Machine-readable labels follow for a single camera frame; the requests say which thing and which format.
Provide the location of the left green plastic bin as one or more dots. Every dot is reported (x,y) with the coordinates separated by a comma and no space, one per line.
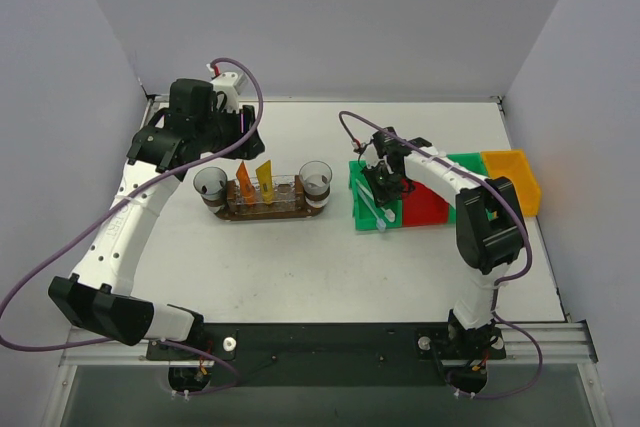
(363,219)

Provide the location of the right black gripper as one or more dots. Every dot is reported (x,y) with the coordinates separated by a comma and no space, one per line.
(382,179)

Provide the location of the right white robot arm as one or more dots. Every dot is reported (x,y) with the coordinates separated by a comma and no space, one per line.
(489,225)

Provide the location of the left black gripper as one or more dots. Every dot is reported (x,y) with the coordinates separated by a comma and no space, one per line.
(245,129)

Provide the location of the right green plastic bin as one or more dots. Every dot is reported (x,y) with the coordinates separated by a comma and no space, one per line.
(468,166)

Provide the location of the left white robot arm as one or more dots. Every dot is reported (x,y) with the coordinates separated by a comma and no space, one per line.
(200,117)

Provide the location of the dark smoked plastic cup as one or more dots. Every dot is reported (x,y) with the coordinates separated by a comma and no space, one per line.
(211,185)

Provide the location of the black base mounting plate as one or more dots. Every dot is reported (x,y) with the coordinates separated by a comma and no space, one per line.
(329,355)

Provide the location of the yellow plastic bin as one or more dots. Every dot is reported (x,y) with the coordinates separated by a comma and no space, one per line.
(514,165)

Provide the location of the aluminium extrusion rail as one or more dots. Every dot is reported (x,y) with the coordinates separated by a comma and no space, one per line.
(560,343)

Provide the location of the yellow toothpaste tube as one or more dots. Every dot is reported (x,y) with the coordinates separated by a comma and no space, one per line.
(265,179)

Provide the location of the clear acrylic toothbrush holder rack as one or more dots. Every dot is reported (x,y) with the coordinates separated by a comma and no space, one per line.
(286,197)

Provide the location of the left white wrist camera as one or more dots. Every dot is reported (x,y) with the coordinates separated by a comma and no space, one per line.
(227,87)

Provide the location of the green plastic bin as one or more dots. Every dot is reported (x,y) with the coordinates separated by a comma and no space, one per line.
(468,166)
(363,219)

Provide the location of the red plastic bin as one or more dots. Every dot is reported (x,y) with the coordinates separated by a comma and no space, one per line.
(422,207)

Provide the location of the white toothbrush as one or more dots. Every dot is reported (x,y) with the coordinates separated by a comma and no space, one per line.
(388,213)

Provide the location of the orange toothpaste tube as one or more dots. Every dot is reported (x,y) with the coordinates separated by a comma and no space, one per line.
(246,187)

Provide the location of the light blue toothbrush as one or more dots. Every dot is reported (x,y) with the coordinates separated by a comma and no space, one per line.
(379,222)

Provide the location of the brown oval wooden tray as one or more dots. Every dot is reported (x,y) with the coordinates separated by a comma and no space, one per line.
(303,211)

